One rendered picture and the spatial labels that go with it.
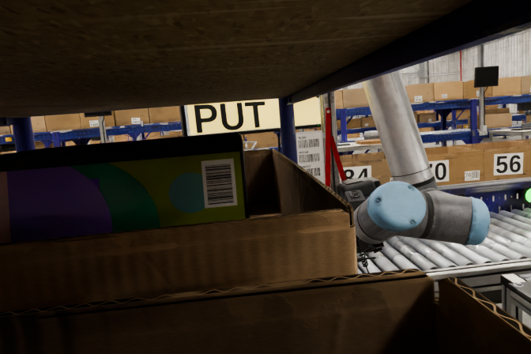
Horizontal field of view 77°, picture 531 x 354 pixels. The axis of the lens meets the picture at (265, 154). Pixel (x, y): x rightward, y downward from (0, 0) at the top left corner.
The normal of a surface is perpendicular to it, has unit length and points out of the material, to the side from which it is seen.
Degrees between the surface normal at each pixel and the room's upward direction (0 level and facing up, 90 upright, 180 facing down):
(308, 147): 90
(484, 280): 90
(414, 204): 58
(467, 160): 91
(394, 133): 94
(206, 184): 82
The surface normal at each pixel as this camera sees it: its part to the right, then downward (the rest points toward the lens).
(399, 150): -0.53, 0.20
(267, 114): 0.41, 0.00
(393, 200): -0.06, -0.43
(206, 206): 0.07, -0.04
